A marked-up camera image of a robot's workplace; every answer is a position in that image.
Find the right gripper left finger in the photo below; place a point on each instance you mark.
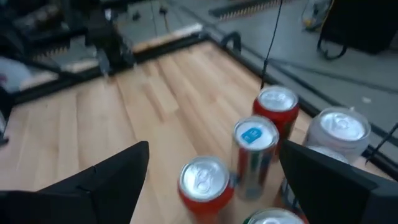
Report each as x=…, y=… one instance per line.
x=102, y=193

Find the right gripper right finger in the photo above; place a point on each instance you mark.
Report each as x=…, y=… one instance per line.
x=335, y=199

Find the green can silver top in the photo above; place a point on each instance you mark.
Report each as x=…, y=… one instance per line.
x=273, y=219

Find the white pink Spindrift can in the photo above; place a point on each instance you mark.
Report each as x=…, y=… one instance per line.
x=342, y=126

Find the blue silver Red Bull can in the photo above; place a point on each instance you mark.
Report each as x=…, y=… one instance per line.
x=255, y=137

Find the red Fanta strawberry can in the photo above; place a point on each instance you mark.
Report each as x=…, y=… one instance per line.
x=203, y=177

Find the red Coca-Cola can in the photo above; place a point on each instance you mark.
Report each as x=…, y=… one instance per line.
x=277, y=99

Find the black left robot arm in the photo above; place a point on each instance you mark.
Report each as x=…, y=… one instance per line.
x=109, y=37

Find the white paper sheet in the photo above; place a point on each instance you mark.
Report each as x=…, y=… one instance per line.
x=12, y=74

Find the black desk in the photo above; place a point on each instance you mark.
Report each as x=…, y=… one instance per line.
x=37, y=31

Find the black equipment case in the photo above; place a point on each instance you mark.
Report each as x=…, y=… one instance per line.
x=357, y=25

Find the black aluminium table frame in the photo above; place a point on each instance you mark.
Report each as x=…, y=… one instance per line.
x=62, y=84

